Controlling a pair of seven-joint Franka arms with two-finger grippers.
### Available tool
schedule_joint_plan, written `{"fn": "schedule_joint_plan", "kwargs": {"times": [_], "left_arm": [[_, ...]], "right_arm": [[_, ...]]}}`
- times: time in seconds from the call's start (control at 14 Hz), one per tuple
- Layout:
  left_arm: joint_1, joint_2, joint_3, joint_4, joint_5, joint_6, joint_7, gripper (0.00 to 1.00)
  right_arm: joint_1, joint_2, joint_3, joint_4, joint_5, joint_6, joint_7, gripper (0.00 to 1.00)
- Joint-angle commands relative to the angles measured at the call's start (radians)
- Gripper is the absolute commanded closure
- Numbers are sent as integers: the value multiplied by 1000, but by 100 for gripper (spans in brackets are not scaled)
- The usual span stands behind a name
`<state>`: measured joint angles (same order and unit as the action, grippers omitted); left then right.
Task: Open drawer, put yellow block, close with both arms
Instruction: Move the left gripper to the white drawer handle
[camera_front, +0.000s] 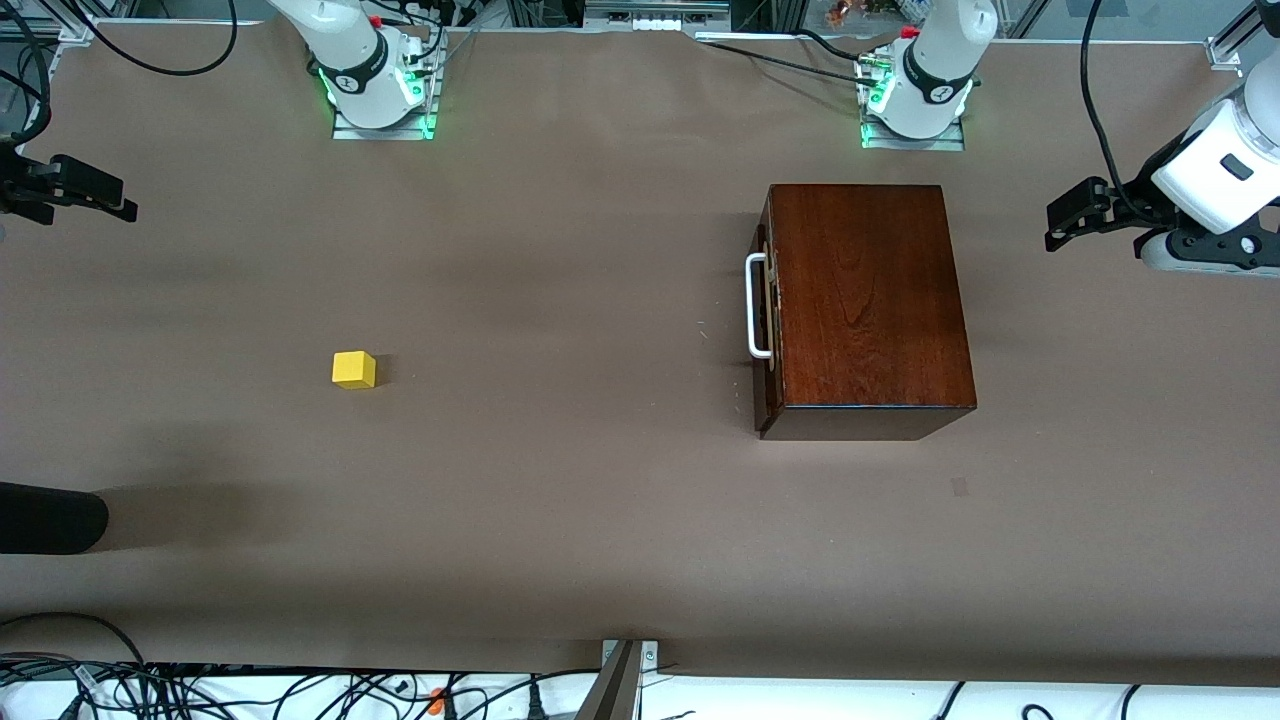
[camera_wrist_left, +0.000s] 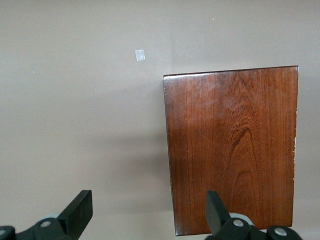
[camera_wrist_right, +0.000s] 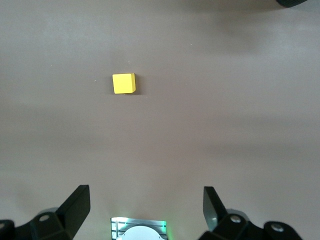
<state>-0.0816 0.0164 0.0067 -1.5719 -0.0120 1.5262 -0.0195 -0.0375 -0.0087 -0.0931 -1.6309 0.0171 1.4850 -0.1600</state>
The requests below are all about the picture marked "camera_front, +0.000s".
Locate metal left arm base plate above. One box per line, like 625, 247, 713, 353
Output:
860, 50, 967, 152

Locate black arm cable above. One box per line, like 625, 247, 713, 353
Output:
1078, 0, 1151, 223
0, 0, 241, 151

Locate colourful small toys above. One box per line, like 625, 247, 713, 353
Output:
826, 0, 899, 27

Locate grey metal post bracket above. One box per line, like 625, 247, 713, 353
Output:
575, 638, 661, 720

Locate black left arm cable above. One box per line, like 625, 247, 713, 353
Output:
1078, 0, 1151, 223

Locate short black table cable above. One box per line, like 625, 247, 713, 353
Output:
790, 28, 871, 63

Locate long black table cable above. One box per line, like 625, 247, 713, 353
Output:
695, 36, 871, 86

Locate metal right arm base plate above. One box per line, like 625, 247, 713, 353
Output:
330, 28, 441, 141

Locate black cylinder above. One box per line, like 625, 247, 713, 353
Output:
0, 482, 109, 555

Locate black arched floor cable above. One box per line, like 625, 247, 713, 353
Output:
0, 612, 149, 669

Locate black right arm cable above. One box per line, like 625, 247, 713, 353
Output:
0, 0, 241, 151

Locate dark brown wooden cabinet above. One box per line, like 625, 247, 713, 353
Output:
755, 183, 978, 442

